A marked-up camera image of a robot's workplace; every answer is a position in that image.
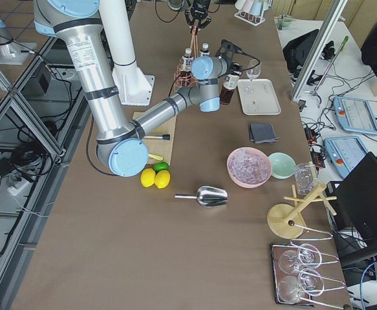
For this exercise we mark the cream serving tray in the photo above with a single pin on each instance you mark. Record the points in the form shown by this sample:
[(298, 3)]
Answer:
[(258, 98)]

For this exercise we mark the copper wire bottle rack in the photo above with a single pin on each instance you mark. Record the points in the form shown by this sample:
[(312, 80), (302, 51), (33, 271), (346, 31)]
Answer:
[(183, 76)]

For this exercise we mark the green lime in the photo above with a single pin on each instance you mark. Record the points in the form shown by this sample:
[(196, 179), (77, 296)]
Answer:
[(160, 166)]

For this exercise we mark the whole lemon upper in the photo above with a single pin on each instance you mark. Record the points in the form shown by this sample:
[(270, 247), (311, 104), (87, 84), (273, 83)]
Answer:
[(147, 177)]

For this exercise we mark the clear wine glass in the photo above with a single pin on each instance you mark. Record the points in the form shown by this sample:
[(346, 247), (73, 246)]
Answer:
[(253, 71)]

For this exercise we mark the blue teach pendant near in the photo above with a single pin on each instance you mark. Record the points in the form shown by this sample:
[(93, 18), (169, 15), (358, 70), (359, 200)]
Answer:
[(345, 153)]

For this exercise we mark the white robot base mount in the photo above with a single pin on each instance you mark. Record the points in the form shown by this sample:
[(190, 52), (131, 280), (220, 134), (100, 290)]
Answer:
[(135, 88)]

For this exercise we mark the whole lemon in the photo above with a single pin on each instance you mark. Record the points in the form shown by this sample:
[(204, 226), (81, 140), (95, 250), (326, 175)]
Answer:
[(147, 177), (162, 179)]

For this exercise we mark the hanging wine glass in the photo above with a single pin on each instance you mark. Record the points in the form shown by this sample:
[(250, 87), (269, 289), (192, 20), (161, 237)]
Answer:
[(303, 256), (306, 286)]

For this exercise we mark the hanging wine glass upper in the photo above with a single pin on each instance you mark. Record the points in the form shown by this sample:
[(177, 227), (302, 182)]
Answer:
[(303, 256)]

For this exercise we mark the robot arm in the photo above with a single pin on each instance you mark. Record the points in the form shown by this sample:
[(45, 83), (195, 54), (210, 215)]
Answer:
[(99, 42), (11, 52)]

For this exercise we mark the steel ice scoop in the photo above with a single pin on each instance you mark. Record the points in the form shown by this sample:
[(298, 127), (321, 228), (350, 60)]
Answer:
[(208, 196)]

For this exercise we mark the wooden glass stand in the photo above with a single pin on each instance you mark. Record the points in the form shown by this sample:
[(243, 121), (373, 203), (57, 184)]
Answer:
[(286, 221)]

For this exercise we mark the hanging wine glass lower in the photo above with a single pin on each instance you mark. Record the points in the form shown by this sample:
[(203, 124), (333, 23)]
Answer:
[(306, 286)]

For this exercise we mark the bamboo cutting board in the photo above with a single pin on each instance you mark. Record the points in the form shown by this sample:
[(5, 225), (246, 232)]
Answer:
[(160, 140)]

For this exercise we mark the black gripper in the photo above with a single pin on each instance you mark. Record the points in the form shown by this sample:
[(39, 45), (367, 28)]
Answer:
[(235, 70), (200, 9)]

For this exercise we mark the tea bottle in rack upper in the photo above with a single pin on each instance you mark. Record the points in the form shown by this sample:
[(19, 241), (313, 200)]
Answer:
[(187, 60)]

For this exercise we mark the pink ice bowl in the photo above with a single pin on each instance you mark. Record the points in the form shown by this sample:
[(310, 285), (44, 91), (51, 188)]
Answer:
[(248, 167)]

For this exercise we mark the black monitor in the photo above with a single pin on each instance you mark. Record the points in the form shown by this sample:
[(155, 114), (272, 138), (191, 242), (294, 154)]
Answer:
[(357, 196)]

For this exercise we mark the tea bottle in rack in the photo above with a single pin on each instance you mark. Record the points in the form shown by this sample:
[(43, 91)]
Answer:
[(187, 60), (204, 50)]

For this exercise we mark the blue teach pendant far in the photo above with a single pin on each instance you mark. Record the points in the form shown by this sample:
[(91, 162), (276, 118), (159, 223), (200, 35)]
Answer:
[(355, 115)]

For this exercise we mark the steel muddler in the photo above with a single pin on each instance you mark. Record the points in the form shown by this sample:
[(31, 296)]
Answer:
[(166, 137)]

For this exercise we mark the tea bottle in rack lower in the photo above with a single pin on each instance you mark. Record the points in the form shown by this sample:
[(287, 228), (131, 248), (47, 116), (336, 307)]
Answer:
[(204, 50)]

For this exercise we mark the white cup rack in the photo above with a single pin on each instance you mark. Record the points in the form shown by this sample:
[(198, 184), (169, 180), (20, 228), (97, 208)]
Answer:
[(251, 11)]

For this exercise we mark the yellow plastic knife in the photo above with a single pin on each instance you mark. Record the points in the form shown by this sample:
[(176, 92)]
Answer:
[(156, 157)]

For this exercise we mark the glass tumbler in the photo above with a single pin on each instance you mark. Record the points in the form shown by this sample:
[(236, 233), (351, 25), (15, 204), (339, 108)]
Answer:
[(306, 177)]

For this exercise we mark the brown tea bottle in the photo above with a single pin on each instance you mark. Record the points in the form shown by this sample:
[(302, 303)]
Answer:
[(228, 88)]

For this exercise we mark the aluminium frame post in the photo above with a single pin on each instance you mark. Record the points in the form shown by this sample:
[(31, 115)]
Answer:
[(325, 30)]

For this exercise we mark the blue teach pendant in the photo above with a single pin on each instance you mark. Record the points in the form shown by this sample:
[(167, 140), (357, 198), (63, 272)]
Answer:
[(355, 115), (345, 153)]

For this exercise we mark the green ceramic bowl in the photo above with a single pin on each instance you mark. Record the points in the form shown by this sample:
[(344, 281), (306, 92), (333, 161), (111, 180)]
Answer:
[(283, 165)]

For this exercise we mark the whole lemon lower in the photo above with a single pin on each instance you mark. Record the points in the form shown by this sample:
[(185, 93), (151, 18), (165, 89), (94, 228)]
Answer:
[(162, 179)]

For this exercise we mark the black tray edge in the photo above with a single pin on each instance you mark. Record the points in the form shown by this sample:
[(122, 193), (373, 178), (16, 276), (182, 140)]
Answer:
[(276, 250)]

